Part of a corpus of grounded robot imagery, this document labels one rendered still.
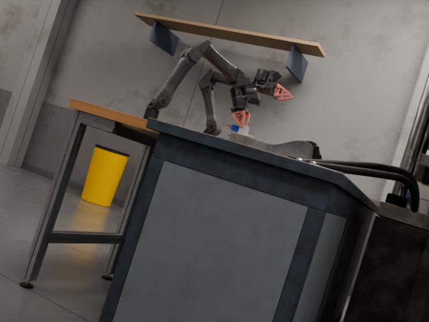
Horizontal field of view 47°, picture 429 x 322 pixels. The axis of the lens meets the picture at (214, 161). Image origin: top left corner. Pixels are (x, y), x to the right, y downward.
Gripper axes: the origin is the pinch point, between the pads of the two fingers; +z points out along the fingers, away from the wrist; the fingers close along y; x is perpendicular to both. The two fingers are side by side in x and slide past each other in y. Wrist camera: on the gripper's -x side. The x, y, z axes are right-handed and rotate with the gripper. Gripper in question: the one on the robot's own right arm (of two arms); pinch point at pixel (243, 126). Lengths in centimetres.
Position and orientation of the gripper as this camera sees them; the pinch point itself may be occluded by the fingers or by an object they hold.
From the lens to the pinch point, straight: 239.4
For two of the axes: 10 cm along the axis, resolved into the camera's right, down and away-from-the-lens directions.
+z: 1.8, 9.6, -2.0
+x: -9.2, 2.4, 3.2
